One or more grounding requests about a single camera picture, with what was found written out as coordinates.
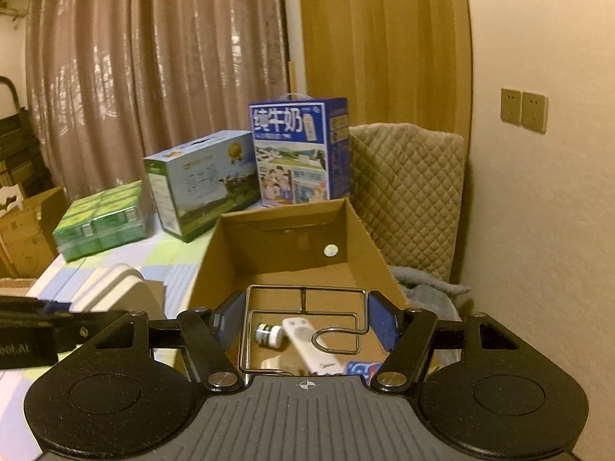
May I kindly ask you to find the blue red packet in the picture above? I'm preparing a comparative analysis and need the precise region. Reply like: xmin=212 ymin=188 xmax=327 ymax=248
xmin=345 ymin=359 xmax=381 ymax=386

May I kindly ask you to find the blue milk carton box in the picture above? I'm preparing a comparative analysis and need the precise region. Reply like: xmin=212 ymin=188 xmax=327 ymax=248
xmin=247 ymin=96 xmax=352 ymax=208

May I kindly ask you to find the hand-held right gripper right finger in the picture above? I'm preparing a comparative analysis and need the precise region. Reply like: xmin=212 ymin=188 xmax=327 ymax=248
xmin=367 ymin=291 xmax=557 ymax=394

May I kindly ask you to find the green drink carton pack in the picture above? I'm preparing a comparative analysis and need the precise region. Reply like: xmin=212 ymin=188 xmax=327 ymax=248
xmin=51 ymin=179 xmax=151 ymax=263

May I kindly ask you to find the grey blanket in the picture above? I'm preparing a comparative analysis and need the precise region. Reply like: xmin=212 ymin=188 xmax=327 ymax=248
xmin=390 ymin=264 xmax=472 ymax=320

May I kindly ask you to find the beige quilted cushion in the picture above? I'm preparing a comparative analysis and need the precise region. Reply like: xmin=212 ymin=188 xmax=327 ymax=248
xmin=348 ymin=123 xmax=467 ymax=285

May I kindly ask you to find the brown curtain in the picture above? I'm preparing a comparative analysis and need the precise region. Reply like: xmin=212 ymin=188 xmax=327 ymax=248
xmin=24 ymin=0 xmax=291 ymax=202

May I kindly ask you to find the metal wire rack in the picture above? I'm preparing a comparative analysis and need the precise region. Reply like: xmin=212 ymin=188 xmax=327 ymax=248
xmin=239 ymin=285 xmax=372 ymax=376

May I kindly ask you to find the white plastic holder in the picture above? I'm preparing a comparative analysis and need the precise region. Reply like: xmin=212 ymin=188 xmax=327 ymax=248
xmin=68 ymin=263 xmax=147 ymax=316

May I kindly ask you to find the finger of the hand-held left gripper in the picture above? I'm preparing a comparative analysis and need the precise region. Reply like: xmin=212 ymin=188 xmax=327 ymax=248
xmin=52 ymin=312 xmax=130 ymax=352
xmin=0 ymin=295 xmax=78 ymax=318

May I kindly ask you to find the wooden wardrobe panel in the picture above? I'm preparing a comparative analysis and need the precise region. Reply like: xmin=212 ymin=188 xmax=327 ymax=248
xmin=297 ymin=0 xmax=475 ymax=193

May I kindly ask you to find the small green lid bottle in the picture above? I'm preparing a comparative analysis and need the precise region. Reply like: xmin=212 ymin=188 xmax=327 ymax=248
xmin=254 ymin=322 xmax=285 ymax=347

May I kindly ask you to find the white remote control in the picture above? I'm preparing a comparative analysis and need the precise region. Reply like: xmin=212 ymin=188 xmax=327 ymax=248
xmin=281 ymin=316 xmax=347 ymax=376

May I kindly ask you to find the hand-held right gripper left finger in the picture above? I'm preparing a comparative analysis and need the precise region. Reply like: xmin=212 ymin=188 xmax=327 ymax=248
xmin=54 ymin=290 xmax=247 ymax=394

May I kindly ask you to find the black metal trolley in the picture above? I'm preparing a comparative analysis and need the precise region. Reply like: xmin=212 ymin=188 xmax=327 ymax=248
xmin=0 ymin=76 xmax=55 ymax=199

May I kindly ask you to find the brown cardboard box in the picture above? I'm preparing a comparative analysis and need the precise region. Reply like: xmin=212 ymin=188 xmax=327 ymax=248
xmin=186 ymin=197 xmax=410 ymax=378

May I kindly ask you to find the cardboard storage carton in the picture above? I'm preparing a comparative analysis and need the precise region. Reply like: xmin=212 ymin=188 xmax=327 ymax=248
xmin=0 ymin=186 xmax=69 ymax=280

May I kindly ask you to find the green milk carton box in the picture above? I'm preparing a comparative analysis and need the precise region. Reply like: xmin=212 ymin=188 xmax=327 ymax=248
xmin=143 ymin=129 xmax=263 ymax=244

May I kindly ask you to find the beige wall socket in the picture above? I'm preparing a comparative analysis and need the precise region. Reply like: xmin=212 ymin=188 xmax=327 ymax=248
xmin=500 ymin=87 xmax=524 ymax=125
xmin=521 ymin=91 xmax=549 ymax=134

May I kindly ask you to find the plaid bed sheet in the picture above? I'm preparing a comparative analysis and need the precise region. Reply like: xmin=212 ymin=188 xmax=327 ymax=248
xmin=0 ymin=211 xmax=226 ymax=461

